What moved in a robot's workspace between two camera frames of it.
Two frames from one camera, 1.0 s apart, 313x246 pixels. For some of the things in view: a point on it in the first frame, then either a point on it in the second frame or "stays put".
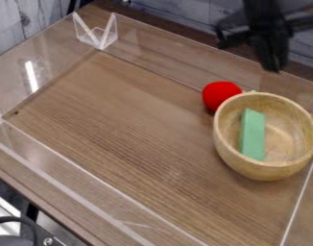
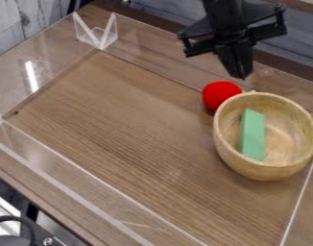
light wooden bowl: x=291 y=134 stays put
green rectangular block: x=252 y=134 stays put
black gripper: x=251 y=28 → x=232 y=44
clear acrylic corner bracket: x=96 y=36 stays put
